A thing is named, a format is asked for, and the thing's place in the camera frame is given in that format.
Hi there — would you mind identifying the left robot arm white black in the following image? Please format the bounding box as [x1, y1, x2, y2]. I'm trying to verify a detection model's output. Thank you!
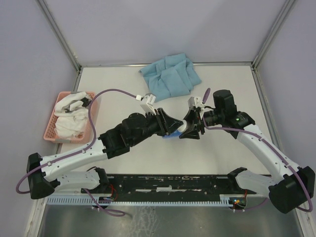
[27, 108, 184, 199]

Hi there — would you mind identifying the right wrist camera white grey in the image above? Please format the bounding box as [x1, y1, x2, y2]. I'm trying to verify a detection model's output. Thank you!
[188, 96, 205, 109]

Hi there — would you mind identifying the pink plastic basket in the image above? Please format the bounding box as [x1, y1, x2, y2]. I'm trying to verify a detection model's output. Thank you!
[43, 91, 98, 144]

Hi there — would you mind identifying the right aluminium corner post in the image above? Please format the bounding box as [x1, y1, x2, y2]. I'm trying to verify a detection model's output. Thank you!
[252, 0, 297, 70]

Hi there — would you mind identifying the light blue cable duct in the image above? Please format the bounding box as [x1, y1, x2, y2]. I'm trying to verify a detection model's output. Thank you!
[46, 195, 233, 207]

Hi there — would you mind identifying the left aluminium corner post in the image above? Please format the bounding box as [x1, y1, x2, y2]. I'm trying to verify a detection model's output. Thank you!
[36, 0, 81, 72]

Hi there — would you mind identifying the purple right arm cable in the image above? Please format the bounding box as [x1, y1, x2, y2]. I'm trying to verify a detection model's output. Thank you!
[202, 87, 313, 213]

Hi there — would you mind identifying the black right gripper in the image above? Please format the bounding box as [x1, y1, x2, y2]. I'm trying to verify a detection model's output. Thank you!
[179, 108, 224, 140]

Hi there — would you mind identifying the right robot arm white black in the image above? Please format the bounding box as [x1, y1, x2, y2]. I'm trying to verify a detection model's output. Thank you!
[180, 89, 316, 214]

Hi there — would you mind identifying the white crumpled cloth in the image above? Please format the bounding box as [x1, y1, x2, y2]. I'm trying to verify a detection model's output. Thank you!
[54, 91, 92, 139]

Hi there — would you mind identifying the blue weekly pill organizer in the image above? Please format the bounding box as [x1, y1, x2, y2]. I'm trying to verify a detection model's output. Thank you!
[163, 131, 181, 139]

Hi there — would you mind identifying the aluminium corner post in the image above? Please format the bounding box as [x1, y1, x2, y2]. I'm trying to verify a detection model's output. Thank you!
[36, 0, 81, 72]
[252, 0, 297, 70]

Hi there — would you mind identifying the white cap dark pill bottle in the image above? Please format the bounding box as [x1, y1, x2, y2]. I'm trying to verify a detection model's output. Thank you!
[177, 120, 189, 133]

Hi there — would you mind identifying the light blue folded cloth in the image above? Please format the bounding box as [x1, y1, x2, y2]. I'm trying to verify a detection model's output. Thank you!
[139, 53, 201, 102]

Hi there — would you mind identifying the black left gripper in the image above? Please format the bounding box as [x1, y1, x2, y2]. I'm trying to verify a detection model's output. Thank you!
[130, 108, 183, 147]

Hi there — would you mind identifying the wrist camera white grey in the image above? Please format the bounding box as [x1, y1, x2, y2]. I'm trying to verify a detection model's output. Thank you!
[140, 93, 157, 115]
[188, 96, 205, 109]

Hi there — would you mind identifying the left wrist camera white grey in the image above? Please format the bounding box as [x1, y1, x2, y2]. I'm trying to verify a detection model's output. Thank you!
[140, 93, 157, 115]

